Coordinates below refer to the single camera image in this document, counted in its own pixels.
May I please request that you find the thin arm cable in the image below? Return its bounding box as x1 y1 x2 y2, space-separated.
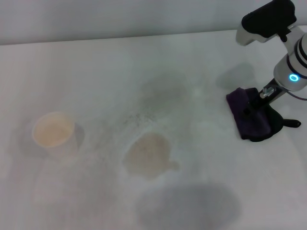
287 90 307 102

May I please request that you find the large brown water stain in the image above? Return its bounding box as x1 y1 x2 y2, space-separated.
122 133 171 177

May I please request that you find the purple rag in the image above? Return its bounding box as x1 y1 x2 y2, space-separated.
225 87 302 142

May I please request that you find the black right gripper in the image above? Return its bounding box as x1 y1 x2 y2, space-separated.
242 79 287 116

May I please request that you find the white paper cup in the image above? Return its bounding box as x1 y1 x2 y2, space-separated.
32 111 80 161

